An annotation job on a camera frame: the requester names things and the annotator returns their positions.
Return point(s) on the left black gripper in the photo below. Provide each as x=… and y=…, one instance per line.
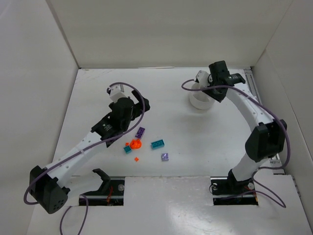
x=138, y=105

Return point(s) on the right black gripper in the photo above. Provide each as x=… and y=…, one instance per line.
x=218, y=94

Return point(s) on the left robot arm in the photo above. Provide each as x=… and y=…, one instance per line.
x=52, y=185

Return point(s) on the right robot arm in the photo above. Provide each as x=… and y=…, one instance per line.
x=243, y=171

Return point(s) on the dark purple lego brick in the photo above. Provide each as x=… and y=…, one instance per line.
x=140, y=133

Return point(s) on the orange round lego piece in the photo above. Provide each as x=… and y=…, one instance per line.
x=135, y=144

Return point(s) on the white round divided container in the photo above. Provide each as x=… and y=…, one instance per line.
x=200, y=100

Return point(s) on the teal small lego brick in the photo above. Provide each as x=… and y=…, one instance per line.
x=127, y=149

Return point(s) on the teal long lego brick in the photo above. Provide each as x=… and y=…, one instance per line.
x=157, y=144

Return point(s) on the lavender square lego plate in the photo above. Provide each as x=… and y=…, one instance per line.
x=165, y=157

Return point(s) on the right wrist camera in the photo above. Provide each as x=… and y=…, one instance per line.
x=202, y=78

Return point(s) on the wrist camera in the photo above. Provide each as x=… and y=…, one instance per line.
x=116, y=92
x=202, y=78

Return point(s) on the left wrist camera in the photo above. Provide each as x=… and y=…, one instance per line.
x=116, y=92

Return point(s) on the aluminium rail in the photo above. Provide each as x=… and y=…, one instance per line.
x=267, y=136

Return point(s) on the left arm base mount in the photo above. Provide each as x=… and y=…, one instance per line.
x=109, y=193

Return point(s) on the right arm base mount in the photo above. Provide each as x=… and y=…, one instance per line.
x=226, y=195

